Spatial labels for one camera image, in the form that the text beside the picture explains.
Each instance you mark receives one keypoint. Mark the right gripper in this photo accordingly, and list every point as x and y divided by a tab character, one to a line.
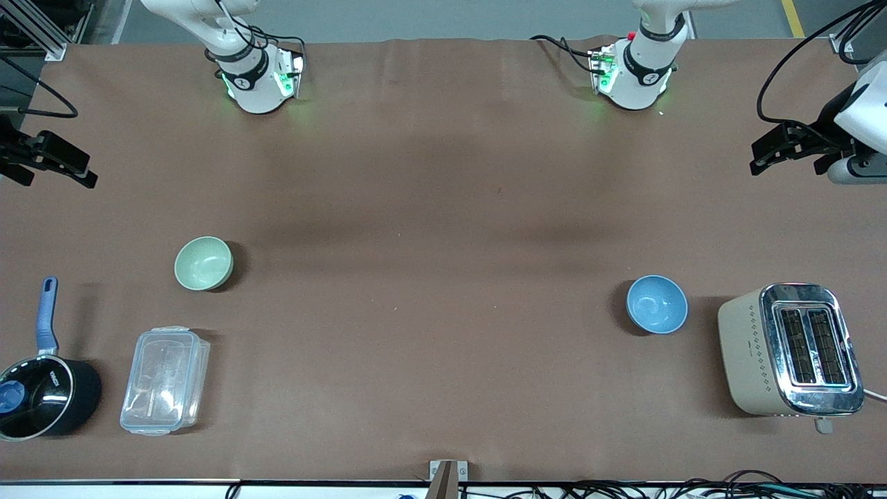
8	150

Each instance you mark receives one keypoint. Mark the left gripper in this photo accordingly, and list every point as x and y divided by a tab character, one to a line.
826	138

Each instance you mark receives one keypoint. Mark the green bowl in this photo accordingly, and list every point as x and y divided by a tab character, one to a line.
202	263

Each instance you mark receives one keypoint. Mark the blue bowl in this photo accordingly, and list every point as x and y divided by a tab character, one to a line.
656	305

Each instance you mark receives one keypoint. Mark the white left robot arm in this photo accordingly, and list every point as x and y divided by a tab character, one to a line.
641	76

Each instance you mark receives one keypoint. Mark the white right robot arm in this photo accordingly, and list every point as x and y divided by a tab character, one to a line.
253	83

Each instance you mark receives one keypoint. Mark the beige chrome toaster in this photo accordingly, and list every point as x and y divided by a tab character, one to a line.
762	353

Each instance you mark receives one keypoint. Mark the glass lid with blue knob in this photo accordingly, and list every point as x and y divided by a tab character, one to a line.
41	395

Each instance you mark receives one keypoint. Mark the clear plastic food container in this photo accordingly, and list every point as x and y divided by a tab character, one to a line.
165	381

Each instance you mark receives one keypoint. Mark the brown table cover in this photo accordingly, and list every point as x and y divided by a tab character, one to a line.
443	173

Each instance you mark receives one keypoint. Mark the aluminium frame profile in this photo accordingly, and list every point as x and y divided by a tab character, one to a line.
41	34
844	47

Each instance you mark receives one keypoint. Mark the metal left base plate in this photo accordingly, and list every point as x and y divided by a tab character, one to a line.
597	69

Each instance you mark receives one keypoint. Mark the metal base plate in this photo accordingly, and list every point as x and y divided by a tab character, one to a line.
597	69
296	73

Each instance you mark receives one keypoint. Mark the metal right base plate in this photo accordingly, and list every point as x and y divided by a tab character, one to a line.
296	73

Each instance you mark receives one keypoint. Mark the metal table edge bracket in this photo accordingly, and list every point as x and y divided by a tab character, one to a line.
443	482

